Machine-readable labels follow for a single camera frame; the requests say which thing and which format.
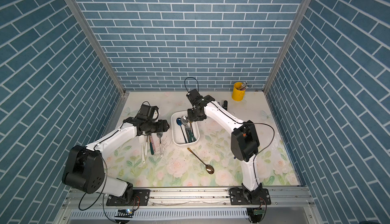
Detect silver spoon marbled handle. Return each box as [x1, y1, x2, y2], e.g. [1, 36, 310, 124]
[181, 115, 192, 143]

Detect silver spoon clear handle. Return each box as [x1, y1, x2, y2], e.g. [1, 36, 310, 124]
[156, 132, 164, 156]

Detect blue metal spoon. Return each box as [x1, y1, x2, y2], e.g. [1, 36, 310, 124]
[176, 117, 188, 144]

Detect teal handled spoon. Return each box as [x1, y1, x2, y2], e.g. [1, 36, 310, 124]
[189, 122, 194, 141]
[189, 123, 196, 142]

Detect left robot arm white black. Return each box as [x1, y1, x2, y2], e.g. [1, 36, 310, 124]
[62, 117, 170, 199]

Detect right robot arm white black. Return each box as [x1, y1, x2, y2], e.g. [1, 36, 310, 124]
[186, 89, 261, 193]

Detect white plastic spoon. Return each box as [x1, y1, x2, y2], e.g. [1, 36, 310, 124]
[139, 135, 146, 164]

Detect white plastic storage box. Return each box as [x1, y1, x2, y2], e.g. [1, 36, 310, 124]
[171, 111, 200, 147]

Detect gold long spoon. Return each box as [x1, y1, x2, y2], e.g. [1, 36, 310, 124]
[187, 147, 215, 175]

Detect black stapler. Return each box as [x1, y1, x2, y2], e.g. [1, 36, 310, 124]
[222, 100, 228, 110]

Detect yellow pen cup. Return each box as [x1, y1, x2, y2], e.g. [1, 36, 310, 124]
[232, 82, 245, 102]

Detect pens in cup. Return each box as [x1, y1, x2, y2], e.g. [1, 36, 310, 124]
[239, 82, 248, 91]

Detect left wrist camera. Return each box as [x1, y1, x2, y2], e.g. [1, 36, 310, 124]
[136, 104, 159, 121]

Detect pink handled spoon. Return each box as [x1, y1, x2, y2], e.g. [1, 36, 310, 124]
[150, 135, 156, 154]

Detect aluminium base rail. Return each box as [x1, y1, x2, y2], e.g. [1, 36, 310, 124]
[61, 186, 316, 211]

